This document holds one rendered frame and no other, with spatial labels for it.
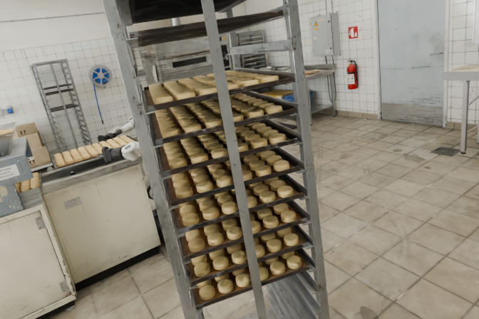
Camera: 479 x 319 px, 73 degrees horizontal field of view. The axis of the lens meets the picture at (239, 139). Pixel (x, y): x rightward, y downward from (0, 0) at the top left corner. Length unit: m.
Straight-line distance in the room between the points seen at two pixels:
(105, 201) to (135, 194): 0.22
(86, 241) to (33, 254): 0.39
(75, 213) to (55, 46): 4.50
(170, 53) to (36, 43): 2.26
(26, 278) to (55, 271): 0.17
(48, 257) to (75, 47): 4.80
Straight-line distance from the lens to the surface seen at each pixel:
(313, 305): 1.34
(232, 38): 1.51
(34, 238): 2.57
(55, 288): 2.75
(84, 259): 2.88
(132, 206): 2.79
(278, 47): 1.01
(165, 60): 6.04
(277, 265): 1.19
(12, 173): 2.42
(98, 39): 6.89
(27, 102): 6.77
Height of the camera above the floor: 1.62
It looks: 16 degrees down
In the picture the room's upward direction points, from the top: 9 degrees counter-clockwise
